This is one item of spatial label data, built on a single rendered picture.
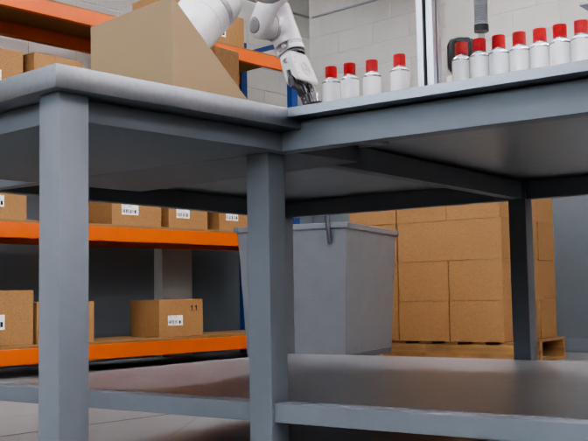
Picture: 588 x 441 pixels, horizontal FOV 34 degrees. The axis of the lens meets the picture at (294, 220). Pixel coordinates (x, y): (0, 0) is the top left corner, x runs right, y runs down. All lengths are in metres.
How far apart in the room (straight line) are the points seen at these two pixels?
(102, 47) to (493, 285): 4.08
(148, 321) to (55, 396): 4.94
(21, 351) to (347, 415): 3.98
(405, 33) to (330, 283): 3.95
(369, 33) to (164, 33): 6.63
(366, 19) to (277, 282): 6.68
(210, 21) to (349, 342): 2.86
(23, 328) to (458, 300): 2.62
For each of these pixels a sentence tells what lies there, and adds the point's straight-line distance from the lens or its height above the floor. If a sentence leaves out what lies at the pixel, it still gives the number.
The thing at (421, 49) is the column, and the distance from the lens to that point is 2.40.
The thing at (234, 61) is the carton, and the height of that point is 1.09.
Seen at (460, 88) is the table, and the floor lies 0.81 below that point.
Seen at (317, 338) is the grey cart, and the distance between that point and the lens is 4.79.
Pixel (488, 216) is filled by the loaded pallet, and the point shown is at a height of 0.90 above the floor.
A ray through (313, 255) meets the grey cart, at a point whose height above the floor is 0.64.
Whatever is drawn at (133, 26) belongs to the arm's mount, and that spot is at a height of 1.01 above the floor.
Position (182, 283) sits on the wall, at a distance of 7.46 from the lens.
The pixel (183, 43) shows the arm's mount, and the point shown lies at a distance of 1.97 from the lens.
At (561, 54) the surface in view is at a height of 1.01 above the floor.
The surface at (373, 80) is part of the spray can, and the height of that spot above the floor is 1.02.
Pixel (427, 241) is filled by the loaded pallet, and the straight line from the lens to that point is 6.11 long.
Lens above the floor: 0.44
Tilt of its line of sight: 4 degrees up
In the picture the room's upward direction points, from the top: 1 degrees counter-clockwise
